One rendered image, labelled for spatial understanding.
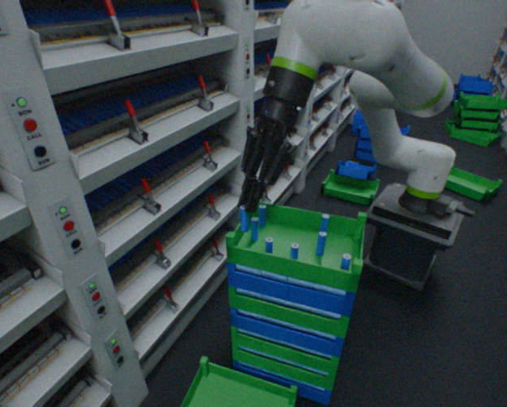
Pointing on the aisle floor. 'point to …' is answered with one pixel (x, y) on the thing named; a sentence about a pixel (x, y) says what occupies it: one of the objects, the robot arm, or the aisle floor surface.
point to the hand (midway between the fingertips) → (250, 195)
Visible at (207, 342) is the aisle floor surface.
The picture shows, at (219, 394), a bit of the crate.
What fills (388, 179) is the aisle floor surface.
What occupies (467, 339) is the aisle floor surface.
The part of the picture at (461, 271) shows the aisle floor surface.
